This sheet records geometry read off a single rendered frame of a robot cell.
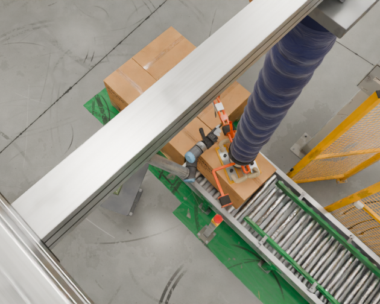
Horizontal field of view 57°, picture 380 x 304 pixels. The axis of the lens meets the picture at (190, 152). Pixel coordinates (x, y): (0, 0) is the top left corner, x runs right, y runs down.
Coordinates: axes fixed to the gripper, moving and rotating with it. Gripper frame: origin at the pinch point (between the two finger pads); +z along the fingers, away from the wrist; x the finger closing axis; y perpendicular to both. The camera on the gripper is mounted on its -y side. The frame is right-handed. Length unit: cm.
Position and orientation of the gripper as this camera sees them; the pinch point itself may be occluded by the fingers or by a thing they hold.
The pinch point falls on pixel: (218, 126)
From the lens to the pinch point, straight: 280.9
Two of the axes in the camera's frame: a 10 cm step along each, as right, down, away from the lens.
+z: 7.0, -6.6, 2.7
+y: 7.1, 6.7, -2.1
